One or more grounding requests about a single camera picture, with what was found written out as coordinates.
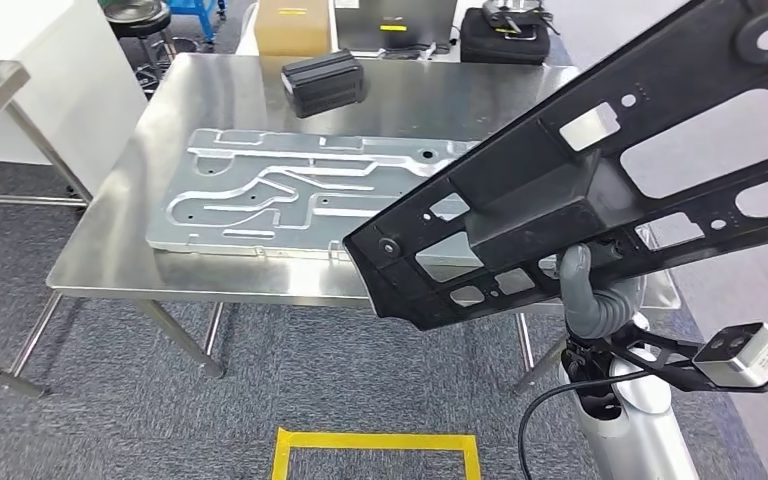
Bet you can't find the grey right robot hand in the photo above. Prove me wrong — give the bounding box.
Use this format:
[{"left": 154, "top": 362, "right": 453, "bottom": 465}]
[{"left": 557, "top": 243, "right": 601, "bottom": 334}]

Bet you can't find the black plastic license plate bracket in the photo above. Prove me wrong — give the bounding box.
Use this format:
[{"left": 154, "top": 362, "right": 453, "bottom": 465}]
[{"left": 342, "top": 0, "right": 768, "bottom": 333}]

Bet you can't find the stainless steel workbench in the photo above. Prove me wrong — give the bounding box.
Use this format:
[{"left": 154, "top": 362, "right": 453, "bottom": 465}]
[{"left": 0, "top": 51, "right": 683, "bottom": 399}]

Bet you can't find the black fabric bag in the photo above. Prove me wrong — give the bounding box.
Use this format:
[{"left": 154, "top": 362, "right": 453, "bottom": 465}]
[{"left": 460, "top": 6, "right": 552, "bottom": 66}]

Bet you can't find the black silver device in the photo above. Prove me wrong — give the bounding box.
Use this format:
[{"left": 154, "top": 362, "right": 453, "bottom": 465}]
[{"left": 481, "top": 0, "right": 561, "bottom": 36}]

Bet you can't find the black ribbed box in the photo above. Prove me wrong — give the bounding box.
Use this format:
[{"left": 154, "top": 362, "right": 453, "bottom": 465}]
[{"left": 281, "top": 48, "right": 368, "bottom": 119}]

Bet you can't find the dark grey flat case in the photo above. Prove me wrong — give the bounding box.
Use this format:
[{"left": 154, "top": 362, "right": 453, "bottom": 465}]
[{"left": 334, "top": 0, "right": 458, "bottom": 53}]

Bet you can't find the stamped aluminium plate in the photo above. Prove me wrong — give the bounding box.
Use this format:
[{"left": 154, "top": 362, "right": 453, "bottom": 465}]
[{"left": 145, "top": 127, "right": 485, "bottom": 261}]

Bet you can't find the brown cardboard box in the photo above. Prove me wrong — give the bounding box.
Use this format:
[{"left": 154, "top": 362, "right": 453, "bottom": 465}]
[{"left": 254, "top": 0, "right": 331, "bottom": 58}]

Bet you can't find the black round stool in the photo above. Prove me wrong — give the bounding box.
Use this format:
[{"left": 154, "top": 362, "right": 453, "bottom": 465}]
[{"left": 104, "top": 0, "right": 177, "bottom": 94}]

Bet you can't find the white cabinet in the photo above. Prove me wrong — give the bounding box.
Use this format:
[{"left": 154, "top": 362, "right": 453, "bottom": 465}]
[{"left": 0, "top": 0, "right": 149, "bottom": 193}]

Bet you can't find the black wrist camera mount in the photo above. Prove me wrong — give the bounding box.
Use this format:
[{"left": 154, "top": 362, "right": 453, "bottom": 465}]
[{"left": 566, "top": 321, "right": 768, "bottom": 395}]

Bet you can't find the black camera cable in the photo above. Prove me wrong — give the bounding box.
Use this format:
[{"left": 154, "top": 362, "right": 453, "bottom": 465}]
[{"left": 517, "top": 370, "right": 657, "bottom": 480}]

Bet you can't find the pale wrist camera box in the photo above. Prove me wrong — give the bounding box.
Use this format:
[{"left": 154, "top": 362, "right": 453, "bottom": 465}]
[{"left": 691, "top": 322, "right": 768, "bottom": 390}]

